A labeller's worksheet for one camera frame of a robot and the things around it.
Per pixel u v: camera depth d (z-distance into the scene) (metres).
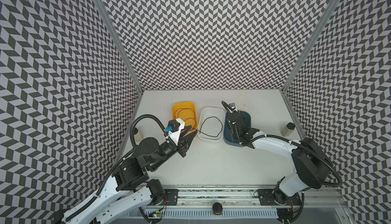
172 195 0.73
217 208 0.63
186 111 1.05
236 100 1.19
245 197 0.75
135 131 0.85
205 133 0.95
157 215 0.66
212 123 0.99
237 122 0.66
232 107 0.73
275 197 0.65
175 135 0.47
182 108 1.03
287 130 0.89
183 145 0.49
